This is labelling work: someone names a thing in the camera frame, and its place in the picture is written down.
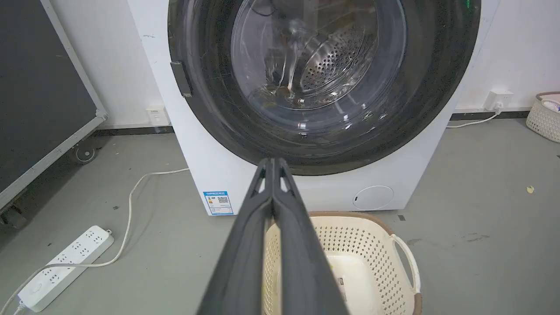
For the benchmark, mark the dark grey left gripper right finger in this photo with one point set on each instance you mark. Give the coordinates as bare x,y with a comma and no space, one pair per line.
302,262

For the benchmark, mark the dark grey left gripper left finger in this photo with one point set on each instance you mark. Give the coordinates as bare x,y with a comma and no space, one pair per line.
245,262

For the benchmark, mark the white front-load washing machine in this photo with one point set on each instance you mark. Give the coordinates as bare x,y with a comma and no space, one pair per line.
218,144

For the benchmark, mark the round dark glass washer door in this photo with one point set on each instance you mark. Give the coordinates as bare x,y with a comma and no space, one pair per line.
332,87

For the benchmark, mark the cream perforated laundry basket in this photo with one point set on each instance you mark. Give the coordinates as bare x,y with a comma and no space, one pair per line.
372,262

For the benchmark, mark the white power strip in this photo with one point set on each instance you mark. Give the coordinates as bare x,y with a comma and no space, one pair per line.
65,267

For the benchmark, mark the black wheeled panel board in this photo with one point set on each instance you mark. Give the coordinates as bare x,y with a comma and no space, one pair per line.
35,87

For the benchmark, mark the cream woven storage basket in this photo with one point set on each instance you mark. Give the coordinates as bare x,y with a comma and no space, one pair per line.
544,117

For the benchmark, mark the white wall socket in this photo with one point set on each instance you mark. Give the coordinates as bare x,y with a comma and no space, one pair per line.
157,115

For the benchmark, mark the white wall plug adapter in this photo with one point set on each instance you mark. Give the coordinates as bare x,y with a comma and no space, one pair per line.
498,100

